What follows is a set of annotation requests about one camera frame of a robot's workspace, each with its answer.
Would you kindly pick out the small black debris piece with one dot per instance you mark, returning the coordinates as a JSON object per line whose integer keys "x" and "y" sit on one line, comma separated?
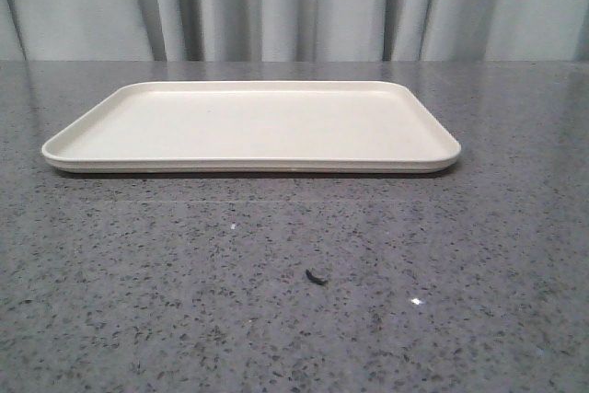
{"x": 314, "y": 279}

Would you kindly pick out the cream rectangular plastic tray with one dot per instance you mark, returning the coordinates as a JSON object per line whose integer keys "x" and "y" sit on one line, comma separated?
{"x": 255, "y": 126}

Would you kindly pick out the pale green curtain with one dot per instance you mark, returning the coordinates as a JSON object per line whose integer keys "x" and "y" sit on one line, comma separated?
{"x": 294, "y": 30}

